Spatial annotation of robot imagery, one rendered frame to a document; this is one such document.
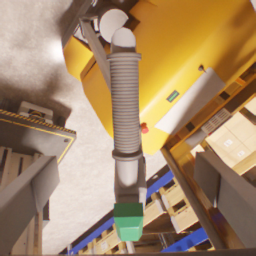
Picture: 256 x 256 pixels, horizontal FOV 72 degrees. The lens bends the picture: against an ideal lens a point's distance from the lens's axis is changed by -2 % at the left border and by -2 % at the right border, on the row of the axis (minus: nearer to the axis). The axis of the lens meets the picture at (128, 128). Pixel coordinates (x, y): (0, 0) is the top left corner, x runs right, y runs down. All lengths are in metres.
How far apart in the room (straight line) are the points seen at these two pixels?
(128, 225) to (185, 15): 0.82
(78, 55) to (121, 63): 1.03
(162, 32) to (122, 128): 0.74
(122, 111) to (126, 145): 0.04
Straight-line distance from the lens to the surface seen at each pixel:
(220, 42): 0.87
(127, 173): 0.24
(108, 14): 1.10
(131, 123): 0.21
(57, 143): 1.68
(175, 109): 0.92
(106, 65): 0.59
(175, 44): 0.85
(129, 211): 0.25
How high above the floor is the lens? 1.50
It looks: 44 degrees down
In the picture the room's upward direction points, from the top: 156 degrees clockwise
